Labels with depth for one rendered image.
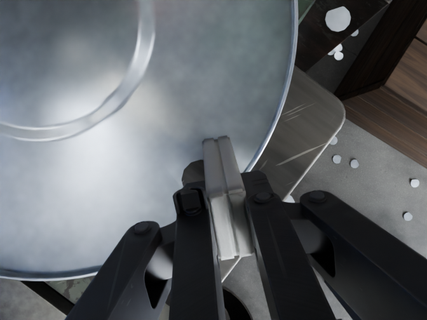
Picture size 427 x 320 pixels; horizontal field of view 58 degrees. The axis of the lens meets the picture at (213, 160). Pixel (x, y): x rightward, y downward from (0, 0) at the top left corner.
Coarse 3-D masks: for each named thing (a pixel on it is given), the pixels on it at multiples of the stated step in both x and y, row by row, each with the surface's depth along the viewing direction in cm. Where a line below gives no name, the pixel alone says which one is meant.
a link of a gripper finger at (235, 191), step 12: (228, 144) 19; (228, 156) 18; (228, 168) 16; (228, 180) 15; (240, 180) 15; (228, 192) 15; (240, 192) 14; (228, 204) 15; (240, 204) 15; (240, 216) 15; (240, 228) 15; (240, 240) 15; (240, 252) 15; (252, 252) 15
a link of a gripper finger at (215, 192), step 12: (204, 144) 20; (216, 144) 20; (204, 156) 19; (216, 156) 18; (204, 168) 17; (216, 168) 17; (216, 180) 16; (216, 192) 14; (216, 204) 14; (216, 216) 15; (228, 216) 15; (216, 228) 15; (228, 228) 15; (216, 240) 15; (228, 240) 15; (228, 252) 15
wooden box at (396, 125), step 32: (416, 0) 76; (384, 32) 85; (416, 32) 64; (352, 64) 98; (384, 64) 71; (416, 64) 64; (352, 96) 80; (384, 96) 68; (416, 96) 64; (384, 128) 87; (416, 128) 75; (416, 160) 97
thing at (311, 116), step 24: (288, 96) 22; (312, 96) 22; (288, 120) 22; (312, 120) 22; (336, 120) 22; (288, 144) 22; (312, 144) 22; (192, 168) 22; (264, 168) 22; (288, 168) 22; (288, 192) 22
